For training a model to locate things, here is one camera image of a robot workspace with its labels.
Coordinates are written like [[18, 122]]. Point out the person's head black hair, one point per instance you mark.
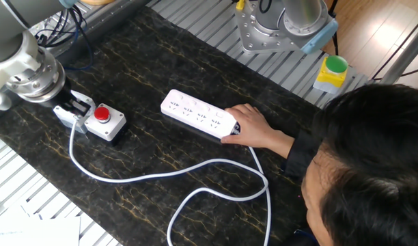
[[373, 153]]

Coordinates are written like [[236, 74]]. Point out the yellow box with green button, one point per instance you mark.
[[330, 80]]

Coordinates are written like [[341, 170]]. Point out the white power strip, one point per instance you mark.
[[192, 111]]

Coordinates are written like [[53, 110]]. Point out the person's right hand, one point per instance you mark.
[[253, 130]]

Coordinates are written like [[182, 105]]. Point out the white box with red button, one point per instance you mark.
[[115, 123]]

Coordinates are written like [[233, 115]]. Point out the large white paper sheet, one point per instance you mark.
[[41, 234]]

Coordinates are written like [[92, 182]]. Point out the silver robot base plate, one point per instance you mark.
[[260, 41]]

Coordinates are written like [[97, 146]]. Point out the aluminium frame post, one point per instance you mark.
[[400, 58]]

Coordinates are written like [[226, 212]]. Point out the black marble slab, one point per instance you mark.
[[144, 143]]

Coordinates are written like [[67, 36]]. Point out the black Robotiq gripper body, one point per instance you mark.
[[60, 94]]

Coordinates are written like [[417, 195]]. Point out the person's right forearm dark sleeve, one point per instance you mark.
[[297, 153]]

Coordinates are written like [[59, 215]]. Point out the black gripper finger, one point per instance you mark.
[[68, 110], [81, 107]]

